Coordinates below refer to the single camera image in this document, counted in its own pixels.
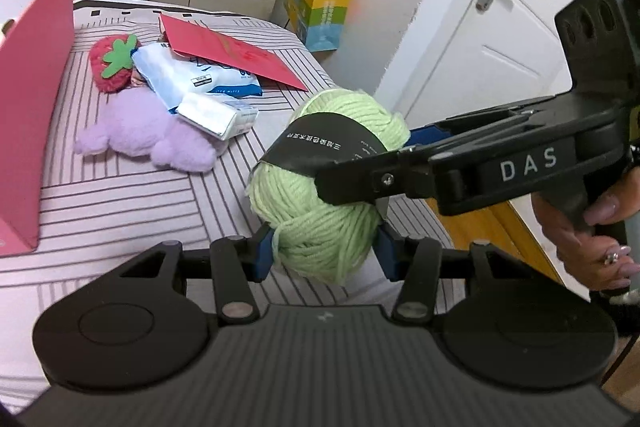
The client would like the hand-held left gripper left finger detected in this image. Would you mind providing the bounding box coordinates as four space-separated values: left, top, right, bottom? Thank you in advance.
120 227 275 324

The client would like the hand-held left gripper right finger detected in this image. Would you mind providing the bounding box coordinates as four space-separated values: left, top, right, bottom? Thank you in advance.
375 224 526 324

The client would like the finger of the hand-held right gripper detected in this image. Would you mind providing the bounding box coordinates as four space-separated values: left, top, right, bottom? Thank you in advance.
314 146 442 206
405 94 576 152

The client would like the green yarn ball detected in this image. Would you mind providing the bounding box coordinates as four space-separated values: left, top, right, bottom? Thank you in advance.
246 88 412 286

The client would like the red envelope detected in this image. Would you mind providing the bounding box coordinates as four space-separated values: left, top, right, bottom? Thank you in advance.
159 14 308 92

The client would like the pink cardboard box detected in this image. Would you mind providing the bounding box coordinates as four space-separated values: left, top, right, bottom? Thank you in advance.
0 0 76 257

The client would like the person's right hand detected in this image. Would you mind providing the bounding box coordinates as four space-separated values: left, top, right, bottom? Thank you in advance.
532 184 640 293

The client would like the white door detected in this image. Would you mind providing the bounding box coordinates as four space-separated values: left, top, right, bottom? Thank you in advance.
375 0 640 128

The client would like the small white tissue pack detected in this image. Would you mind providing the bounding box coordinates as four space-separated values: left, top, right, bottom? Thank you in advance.
177 93 259 141

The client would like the striped bed sheet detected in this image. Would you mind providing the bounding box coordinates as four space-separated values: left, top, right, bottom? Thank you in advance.
0 0 461 413

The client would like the colourful paper gift bag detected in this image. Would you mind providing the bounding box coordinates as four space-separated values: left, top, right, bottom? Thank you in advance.
284 0 353 52

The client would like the purple plush toy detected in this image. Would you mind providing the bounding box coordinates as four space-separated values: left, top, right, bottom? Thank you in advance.
75 92 228 171

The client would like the white wet wipes packet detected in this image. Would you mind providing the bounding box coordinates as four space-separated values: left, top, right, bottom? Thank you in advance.
132 44 263 115

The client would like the red strawberry plush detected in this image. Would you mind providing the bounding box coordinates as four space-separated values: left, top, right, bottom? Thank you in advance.
89 34 142 94

